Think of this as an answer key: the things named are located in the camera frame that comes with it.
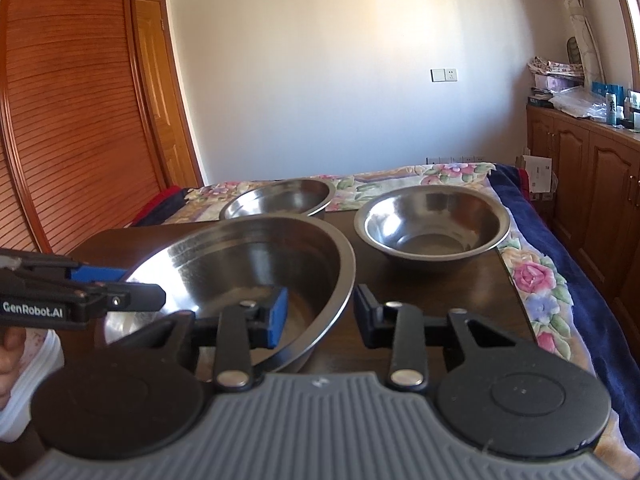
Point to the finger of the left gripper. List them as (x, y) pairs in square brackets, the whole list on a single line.
[(89, 274), (99, 298)]

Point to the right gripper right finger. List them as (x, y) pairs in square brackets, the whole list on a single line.
[(408, 332)]

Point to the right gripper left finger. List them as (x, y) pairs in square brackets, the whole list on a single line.
[(163, 356)]

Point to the large steel bowl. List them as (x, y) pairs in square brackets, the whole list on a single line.
[(245, 260)]

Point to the medium steel bowl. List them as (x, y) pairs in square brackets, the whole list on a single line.
[(433, 226)]

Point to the small steel bowl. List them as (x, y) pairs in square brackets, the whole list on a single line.
[(306, 196)]

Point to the person's left hand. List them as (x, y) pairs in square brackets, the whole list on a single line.
[(11, 351)]

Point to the louvered wooden wardrobe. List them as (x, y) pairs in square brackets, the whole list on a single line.
[(78, 153)]

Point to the floral bed blanket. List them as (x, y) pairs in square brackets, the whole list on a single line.
[(569, 318)]

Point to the white paper bag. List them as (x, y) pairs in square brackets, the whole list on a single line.
[(539, 178)]

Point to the wooden sideboard cabinet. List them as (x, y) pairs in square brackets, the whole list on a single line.
[(595, 212)]

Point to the clear plastic bag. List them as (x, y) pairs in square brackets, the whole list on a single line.
[(579, 102)]

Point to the patterned curtain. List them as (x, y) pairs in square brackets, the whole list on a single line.
[(586, 43)]

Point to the wall switch and socket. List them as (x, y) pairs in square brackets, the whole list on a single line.
[(444, 74)]

